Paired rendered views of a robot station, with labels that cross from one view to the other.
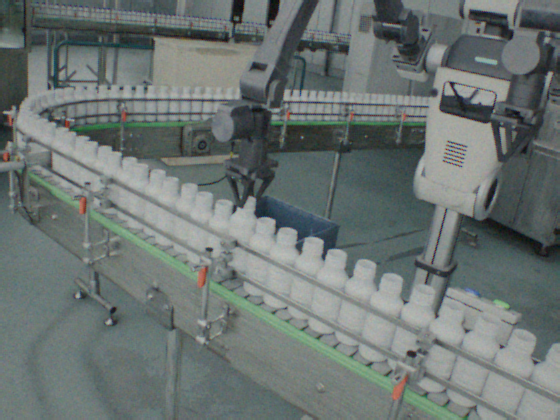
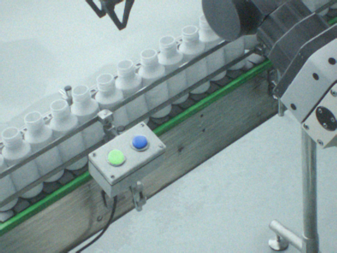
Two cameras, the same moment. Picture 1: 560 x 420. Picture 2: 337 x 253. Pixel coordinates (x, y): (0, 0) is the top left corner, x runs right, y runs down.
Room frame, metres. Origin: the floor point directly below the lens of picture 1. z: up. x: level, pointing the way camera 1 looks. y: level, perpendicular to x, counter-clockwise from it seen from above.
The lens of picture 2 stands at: (1.39, -1.49, 2.14)
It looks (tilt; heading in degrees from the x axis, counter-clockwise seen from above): 42 degrees down; 114
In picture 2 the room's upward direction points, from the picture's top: 11 degrees counter-clockwise
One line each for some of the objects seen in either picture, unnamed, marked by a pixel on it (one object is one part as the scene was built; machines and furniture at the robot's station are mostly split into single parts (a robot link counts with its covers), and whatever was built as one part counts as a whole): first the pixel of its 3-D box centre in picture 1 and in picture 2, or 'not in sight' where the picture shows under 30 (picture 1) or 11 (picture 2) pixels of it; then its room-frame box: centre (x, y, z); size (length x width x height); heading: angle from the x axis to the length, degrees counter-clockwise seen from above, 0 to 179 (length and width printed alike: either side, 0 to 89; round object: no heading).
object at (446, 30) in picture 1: (421, 77); not in sight; (7.82, -1.77, 0.96); 0.82 x 0.50 x 1.91; 126
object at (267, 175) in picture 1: (251, 184); not in sight; (1.03, 0.07, 1.22); 0.07 x 0.07 x 0.09; 54
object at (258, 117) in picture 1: (254, 123); not in sight; (1.02, 0.08, 1.36); 0.07 x 0.06 x 0.07; 144
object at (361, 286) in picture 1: (357, 302); (153, 83); (0.85, -0.17, 1.08); 0.06 x 0.06 x 0.17
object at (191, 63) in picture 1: (209, 101); not in sight; (5.39, 0.90, 0.59); 1.10 x 0.62 x 1.18; 126
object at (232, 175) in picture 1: (246, 185); not in sight; (1.02, 0.08, 1.22); 0.07 x 0.07 x 0.09; 54
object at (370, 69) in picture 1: (378, 73); not in sight; (7.29, -1.05, 0.96); 0.82 x 0.50 x 1.91; 126
